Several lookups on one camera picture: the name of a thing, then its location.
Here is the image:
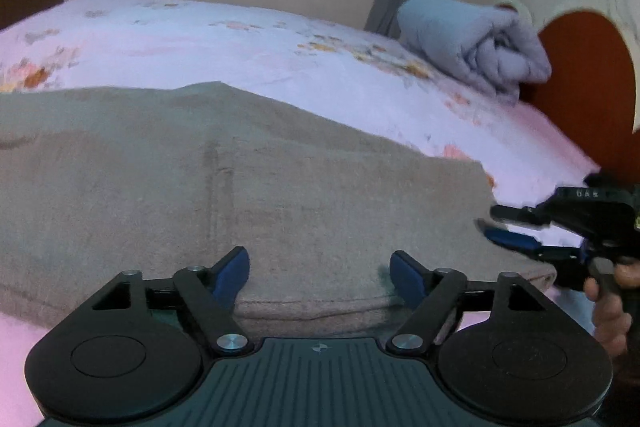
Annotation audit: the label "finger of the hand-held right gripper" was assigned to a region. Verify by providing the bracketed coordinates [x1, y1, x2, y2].
[490, 202, 557, 228]
[477, 219, 587, 269]

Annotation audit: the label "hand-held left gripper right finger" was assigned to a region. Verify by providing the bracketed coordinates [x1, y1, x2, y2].
[386, 250, 553, 356]

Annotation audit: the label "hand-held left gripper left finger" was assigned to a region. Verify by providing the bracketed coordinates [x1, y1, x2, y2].
[91, 246, 250, 356]

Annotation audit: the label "grey pants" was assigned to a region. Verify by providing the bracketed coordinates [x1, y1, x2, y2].
[0, 81, 558, 334]

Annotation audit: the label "person's right hand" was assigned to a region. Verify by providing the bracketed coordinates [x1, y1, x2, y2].
[584, 261, 640, 359]

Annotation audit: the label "brown wooden headboard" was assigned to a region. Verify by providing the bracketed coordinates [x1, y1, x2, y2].
[492, 0, 640, 188]

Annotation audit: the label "rolled grey-blue duvet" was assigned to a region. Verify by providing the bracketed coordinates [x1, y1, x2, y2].
[397, 0, 553, 106]

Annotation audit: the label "bed with pink floral sheet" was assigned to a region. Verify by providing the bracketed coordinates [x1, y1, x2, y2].
[0, 0, 602, 427]

